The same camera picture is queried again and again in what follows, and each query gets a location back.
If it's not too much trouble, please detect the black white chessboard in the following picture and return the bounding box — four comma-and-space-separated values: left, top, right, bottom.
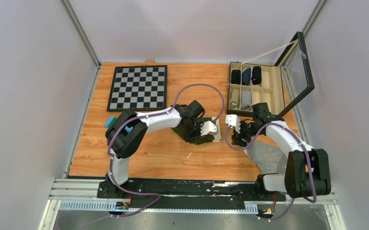
107, 65, 168, 112

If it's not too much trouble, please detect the aluminium frame post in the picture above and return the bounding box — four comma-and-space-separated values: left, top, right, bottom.
302, 0, 328, 35
60, 0, 101, 69

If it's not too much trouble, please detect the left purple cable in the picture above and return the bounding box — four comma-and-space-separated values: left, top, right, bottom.
107, 83, 225, 223

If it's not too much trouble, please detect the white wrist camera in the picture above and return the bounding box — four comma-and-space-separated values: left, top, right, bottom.
225, 115, 241, 133
201, 121, 219, 136

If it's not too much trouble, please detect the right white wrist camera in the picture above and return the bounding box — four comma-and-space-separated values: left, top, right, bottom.
225, 115, 241, 133

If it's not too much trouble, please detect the navy rolled underwear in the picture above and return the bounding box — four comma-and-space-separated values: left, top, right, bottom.
241, 68, 251, 85

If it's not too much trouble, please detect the green underwear white waistband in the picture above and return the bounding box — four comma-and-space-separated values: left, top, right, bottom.
172, 117, 221, 145

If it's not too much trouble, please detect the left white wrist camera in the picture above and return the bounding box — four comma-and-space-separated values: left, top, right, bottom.
201, 121, 219, 136

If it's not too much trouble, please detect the beige rolled underwear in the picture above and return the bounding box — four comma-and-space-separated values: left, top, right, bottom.
229, 89, 240, 109

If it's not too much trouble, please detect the blue white block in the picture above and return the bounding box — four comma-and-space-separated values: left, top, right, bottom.
104, 116, 133, 132

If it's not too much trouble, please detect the black rolled underwear tall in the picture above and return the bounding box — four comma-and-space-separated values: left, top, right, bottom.
251, 66, 262, 85

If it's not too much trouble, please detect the purple cable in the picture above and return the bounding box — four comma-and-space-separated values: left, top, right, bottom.
107, 83, 225, 223
224, 122, 317, 222

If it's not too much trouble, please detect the right aluminium frame post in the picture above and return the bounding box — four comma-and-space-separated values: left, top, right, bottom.
302, 0, 328, 35

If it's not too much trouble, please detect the grey rolled underwear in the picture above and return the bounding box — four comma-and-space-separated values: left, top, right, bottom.
241, 91, 252, 111

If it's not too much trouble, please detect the left aluminium frame post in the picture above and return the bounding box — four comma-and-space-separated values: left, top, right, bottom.
60, 0, 101, 69

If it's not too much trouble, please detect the black compartment storage box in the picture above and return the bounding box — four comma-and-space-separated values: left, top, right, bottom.
226, 32, 315, 116

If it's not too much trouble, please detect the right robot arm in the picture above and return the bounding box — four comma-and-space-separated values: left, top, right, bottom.
225, 103, 331, 203

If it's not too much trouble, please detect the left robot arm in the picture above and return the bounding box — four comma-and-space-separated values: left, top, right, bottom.
97, 100, 219, 198

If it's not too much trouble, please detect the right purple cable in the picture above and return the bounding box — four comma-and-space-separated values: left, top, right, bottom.
224, 122, 317, 222

